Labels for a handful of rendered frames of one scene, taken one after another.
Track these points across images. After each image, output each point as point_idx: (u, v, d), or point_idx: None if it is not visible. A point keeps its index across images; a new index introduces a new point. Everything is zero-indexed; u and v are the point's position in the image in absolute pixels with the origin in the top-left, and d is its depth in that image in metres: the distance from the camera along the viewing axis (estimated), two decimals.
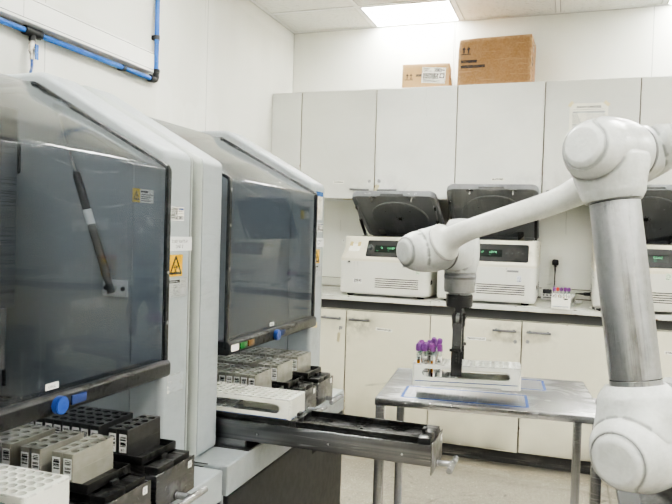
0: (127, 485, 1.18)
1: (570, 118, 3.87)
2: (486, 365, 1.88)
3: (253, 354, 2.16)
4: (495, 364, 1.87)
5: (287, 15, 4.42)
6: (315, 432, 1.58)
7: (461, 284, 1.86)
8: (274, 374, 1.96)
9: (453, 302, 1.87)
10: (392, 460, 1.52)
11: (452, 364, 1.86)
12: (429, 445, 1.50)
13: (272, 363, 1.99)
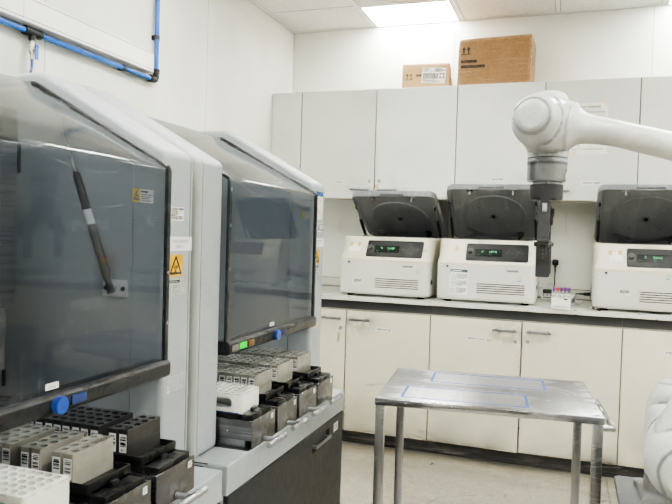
0: (127, 485, 1.18)
1: None
2: (217, 388, 1.73)
3: (253, 354, 2.16)
4: (225, 388, 1.72)
5: (287, 15, 4.42)
6: None
7: (549, 169, 1.52)
8: (274, 374, 1.96)
9: (539, 192, 1.53)
10: (219, 435, 1.67)
11: (537, 262, 1.50)
12: (250, 421, 1.64)
13: (272, 363, 1.99)
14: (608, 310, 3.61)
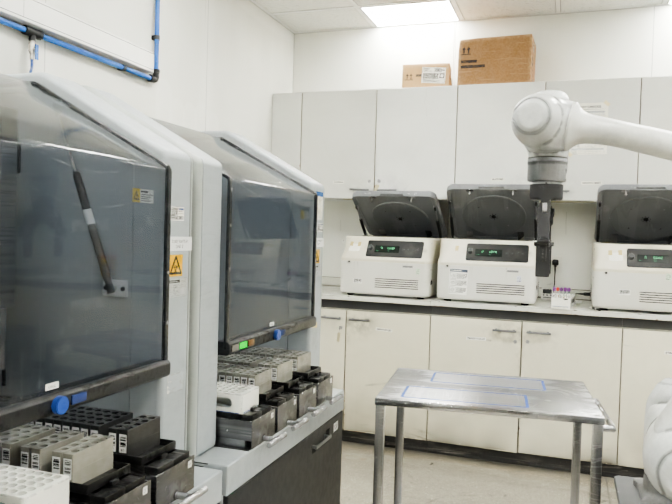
0: (127, 485, 1.18)
1: None
2: (217, 388, 1.73)
3: (253, 354, 2.16)
4: (225, 388, 1.72)
5: (287, 15, 4.42)
6: None
7: (549, 169, 1.52)
8: (274, 374, 1.96)
9: (539, 192, 1.53)
10: (219, 435, 1.67)
11: (537, 262, 1.50)
12: (250, 421, 1.64)
13: (272, 363, 1.99)
14: (608, 310, 3.61)
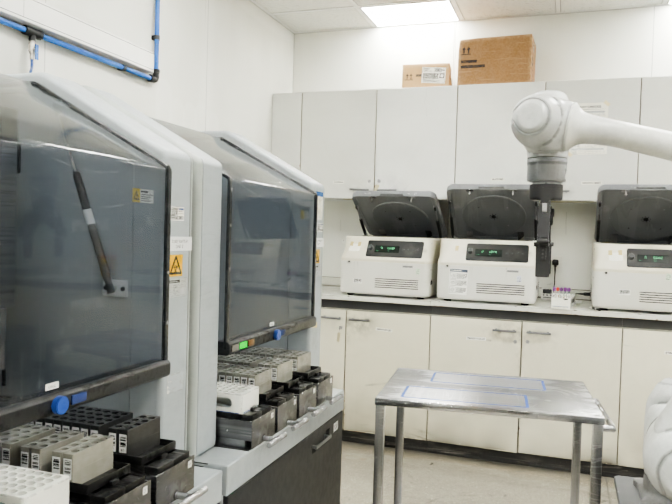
0: (127, 485, 1.18)
1: None
2: (217, 388, 1.73)
3: (253, 354, 2.16)
4: (225, 388, 1.72)
5: (287, 15, 4.42)
6: None
7: (549, 169, 1.52)
8: (274, 374, 1.96)
9: (538, 192, 1.53)
10: (219, 435, 1.67)
11: (537, 262, 1.50)
12: (250, 421, 1.64)
13: (272, 363, 1.99)
14: (608, 310, 3.61)
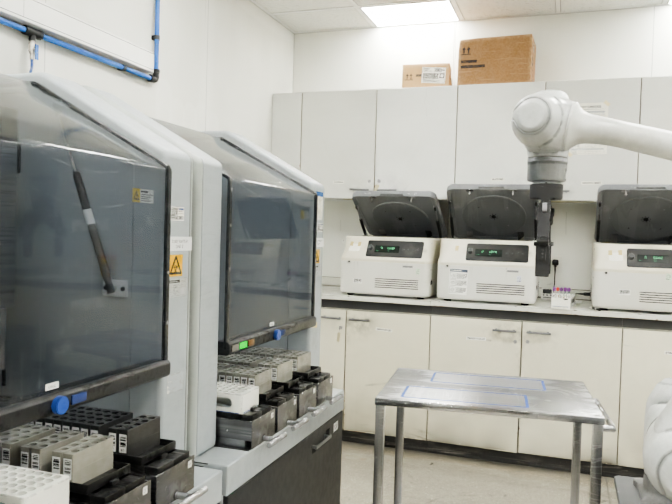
0: (127, 485, 1.18)
1: None
2: (217, 388, 1.73)
3: (253, 354, 2.16)
4: (225, 388, 1.72)
5: (287, 15, 4.42)
6: None
7: (549, 169, 1.52)
8: (274, 374, 1.96)
9: (539, 192, 1.53)
10: (219, 435, 1.67)
11: (537, 262, 1.50)
12: (250, 421, 1.64)
13: (272, 363, 1.99)
14: (608, 310, 3.61)
